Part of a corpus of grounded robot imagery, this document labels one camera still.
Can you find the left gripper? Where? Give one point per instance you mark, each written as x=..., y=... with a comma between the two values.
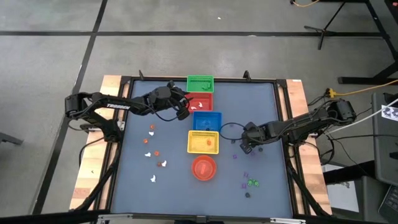
x=164, y=98

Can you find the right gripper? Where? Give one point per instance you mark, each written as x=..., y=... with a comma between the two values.
x=255, y=133

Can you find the yellow plastic basket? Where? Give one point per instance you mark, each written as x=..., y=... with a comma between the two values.
x=199, y=144

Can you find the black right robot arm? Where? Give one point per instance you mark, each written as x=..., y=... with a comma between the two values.
x=304, y=124

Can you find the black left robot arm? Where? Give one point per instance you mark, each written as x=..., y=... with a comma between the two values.
x=118, y=105

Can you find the green plastic basket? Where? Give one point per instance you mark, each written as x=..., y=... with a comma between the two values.
x=196, y=84

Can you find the red plastic basket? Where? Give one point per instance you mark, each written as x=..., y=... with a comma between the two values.
x=205, y=98

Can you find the blue plastic basket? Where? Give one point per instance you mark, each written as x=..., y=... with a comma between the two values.
x=207, y=119

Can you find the orange plastic bowl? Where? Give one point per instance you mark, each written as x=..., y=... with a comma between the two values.
x=204, y=168

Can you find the silver aluminium bar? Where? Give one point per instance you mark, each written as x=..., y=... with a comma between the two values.
x=115, y=216
x=287, y=220

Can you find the blue-grey table mat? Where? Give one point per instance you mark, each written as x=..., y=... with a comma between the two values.
x=174, y=199

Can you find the black side table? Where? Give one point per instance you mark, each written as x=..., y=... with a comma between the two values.
x=351, y=172

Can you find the white cardboard box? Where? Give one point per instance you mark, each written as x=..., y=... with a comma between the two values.
x=342, y=196

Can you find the black tripod stand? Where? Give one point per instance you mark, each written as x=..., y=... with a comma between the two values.
x=324, y=31

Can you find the grey equipment case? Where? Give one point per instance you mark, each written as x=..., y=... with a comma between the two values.
x=385, y=149

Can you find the printed paper tag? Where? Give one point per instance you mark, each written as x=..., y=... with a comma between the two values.
x=390, y=112

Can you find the black keyboard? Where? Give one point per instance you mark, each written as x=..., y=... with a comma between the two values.
x=390, y=203

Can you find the grey floor object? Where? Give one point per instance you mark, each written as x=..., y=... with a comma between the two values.
x=9, y=139

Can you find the black horizontal beam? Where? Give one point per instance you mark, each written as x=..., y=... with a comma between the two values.
x=46, y=217

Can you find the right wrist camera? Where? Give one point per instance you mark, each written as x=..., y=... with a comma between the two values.
x=246, y=148

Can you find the black table frame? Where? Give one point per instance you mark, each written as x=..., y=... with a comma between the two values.
x=146, y=78

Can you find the black desk frame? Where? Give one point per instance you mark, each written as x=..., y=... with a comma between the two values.
x=357, y=80

